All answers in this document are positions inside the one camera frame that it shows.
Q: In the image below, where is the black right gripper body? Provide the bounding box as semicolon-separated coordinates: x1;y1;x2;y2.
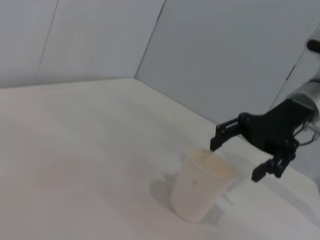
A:
238;98;319;158

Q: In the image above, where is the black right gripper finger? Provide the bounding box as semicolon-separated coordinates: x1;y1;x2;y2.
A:
209;115;246;153
251;149;299;183

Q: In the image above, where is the translucent plastic cup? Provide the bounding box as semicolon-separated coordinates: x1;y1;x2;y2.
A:
169;148;241;223

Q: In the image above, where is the thin right arm cable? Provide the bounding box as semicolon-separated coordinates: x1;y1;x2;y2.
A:
294;121;320;146

